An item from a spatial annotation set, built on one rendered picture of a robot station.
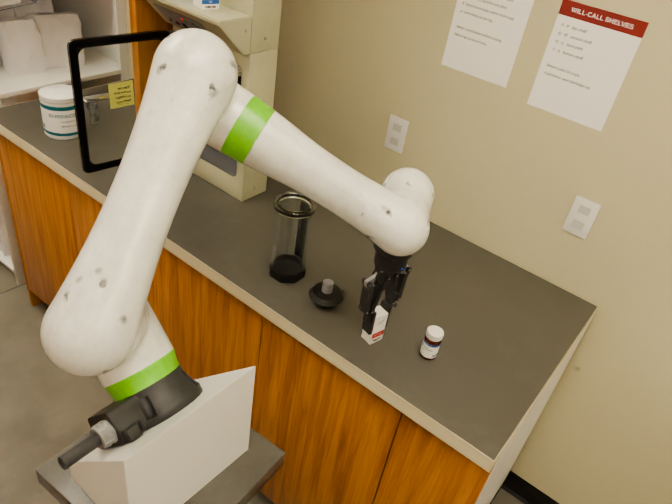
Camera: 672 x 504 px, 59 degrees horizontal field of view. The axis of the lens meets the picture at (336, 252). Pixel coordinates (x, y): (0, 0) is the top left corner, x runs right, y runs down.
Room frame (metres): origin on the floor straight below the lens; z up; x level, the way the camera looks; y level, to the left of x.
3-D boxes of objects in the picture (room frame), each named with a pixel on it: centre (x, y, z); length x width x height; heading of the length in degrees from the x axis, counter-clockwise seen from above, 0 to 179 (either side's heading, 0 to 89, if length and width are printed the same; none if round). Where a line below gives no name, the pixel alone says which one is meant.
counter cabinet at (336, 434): (1.62, 0.27, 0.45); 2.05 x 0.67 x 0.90; 58
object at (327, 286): (1.17, 0.01, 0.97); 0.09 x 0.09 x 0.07
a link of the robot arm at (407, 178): (1.06, -0.12, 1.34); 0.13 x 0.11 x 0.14; 175
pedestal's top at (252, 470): (0.64, 0.24, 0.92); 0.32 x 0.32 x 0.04; 61
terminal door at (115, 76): (1.61, 0.69, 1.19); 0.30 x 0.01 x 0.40; 140
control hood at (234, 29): (1.61, 0.49, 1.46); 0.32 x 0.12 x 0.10; 58
